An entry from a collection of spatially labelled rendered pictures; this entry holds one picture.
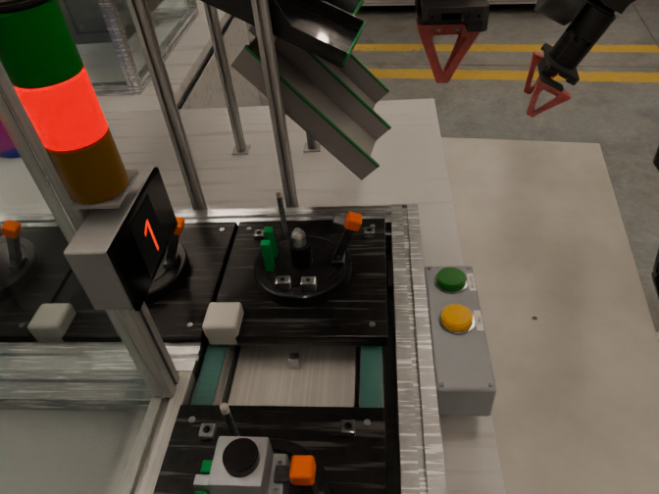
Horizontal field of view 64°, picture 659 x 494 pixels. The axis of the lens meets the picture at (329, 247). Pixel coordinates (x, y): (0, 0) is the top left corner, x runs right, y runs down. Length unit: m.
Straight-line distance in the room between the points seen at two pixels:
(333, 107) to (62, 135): 0.62
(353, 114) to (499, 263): 0.37
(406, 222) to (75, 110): 0.57
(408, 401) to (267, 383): 0.19
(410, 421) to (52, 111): 0.46
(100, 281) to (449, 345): 0.42
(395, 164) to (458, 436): 0.64
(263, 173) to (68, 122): 0.79
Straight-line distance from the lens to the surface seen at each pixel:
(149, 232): 0.51
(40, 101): 0.43
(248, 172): 1.20
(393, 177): 1.13
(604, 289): 0.95
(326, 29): 0.89
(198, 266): 0.82
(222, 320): 0.70
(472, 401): 0.68
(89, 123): 0.44
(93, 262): 0.46
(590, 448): 0.77
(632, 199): 2.71
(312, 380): 0.71
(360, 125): 1.00
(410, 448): 0.61
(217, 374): 0.71
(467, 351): 0.69
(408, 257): 0.81
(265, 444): 0.48
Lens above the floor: 1.50
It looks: 42 degrees down
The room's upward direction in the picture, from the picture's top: 6 degrees counter-clockwise
